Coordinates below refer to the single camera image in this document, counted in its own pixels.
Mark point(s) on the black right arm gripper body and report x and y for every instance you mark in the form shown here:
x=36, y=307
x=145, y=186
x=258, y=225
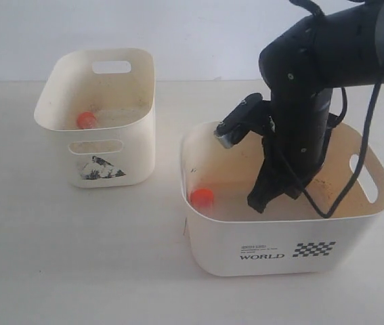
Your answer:
x=277, y=176

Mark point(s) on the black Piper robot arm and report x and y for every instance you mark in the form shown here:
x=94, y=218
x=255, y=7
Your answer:
x=302, y=67

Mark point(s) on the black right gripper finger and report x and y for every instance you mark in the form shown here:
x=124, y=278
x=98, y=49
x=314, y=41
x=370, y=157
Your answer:
x=261, y=195

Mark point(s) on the orange-capped clear tube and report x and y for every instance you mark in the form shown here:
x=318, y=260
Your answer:
x=102, y=119
x=202, y=200

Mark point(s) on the large cream WORLD bin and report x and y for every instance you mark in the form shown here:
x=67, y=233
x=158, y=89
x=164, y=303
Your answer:
x=289, y=237

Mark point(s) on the small cream plastic bin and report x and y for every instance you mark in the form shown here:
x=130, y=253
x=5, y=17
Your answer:
x=92, y=80

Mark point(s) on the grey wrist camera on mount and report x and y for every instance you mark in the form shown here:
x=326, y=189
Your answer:
x=252, y=114

